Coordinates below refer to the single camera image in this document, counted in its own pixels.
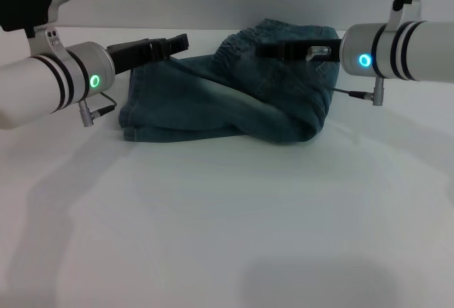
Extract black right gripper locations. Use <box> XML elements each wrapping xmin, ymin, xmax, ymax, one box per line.
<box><xmin>255</xmin><ymin>38</ymin><xmax>343</xmax><ymax>64</ymax></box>

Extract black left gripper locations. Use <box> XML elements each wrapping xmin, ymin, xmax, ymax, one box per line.
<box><xmin>106</xmin><ymin>33</ymin><xmax>190</xmax><ymax>76</ymax></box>

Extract blue denim shorts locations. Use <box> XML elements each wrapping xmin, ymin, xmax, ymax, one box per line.
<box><xmin>118</xmin><ymin>18</ymin><xmax>340</xmax><ymax>145</ymax></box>

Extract left arm cable with connector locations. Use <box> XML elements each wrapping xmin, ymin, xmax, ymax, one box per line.
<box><xmin>78</xmin><ymin>91</ymin><xmax>118</xmax><ymax>128</ymax></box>

